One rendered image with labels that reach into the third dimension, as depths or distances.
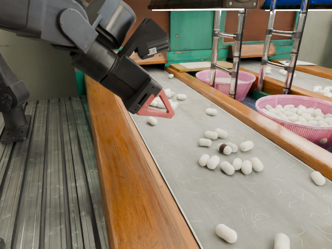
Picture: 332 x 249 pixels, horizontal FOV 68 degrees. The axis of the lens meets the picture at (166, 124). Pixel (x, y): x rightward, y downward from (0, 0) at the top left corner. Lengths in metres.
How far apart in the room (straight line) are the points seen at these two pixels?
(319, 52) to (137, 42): 3.29
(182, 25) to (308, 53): 2.32
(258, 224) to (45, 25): 0.40
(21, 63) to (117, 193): 1.81
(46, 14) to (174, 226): 0.32
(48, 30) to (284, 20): 1.53
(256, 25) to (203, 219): 1.34
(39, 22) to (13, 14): 0.03
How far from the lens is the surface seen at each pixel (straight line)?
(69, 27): 0.36
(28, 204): 0.61
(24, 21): 0.34
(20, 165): 0.75
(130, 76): 0.40
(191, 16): 1.39
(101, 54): 0.40
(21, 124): 0.94
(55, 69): 2.14
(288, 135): 0.66
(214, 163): 0.51
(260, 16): 1.62
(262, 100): 0.89
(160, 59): 1.28
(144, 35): 0.41
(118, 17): 0.43
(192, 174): 0.50
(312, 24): 3.41
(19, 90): 0.90
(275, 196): 0.49
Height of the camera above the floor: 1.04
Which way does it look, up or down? 25 degrees down
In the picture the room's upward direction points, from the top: straight up
